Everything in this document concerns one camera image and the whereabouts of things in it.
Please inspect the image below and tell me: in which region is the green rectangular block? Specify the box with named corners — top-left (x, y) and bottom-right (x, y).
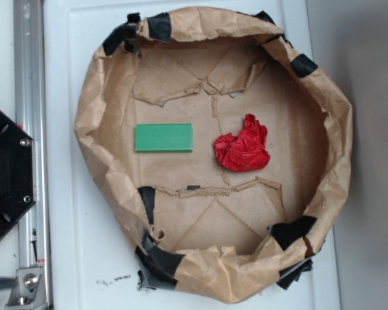
top-left (135, 123), bottom-right (193, 152)

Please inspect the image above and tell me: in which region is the crumpled red paper ball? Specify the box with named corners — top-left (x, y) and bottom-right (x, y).
top-left (213, 114), bottom-right (270, 172)

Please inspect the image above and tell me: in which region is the brown paper bag tray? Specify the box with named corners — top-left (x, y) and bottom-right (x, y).
top-left (74, 6), bottom-right (353, 304)

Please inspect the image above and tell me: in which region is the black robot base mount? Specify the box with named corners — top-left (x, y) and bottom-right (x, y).
top-left (0, 111), bottom-right (35, 241)

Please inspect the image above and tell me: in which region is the aluminium extrusion rail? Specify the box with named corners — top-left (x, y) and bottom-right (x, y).
top-left (14, 1), bottom-right (53, 309)

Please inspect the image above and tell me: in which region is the metal corner bracket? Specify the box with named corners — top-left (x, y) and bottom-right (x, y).
top-left (5, 267), bottom-right (47, 309)

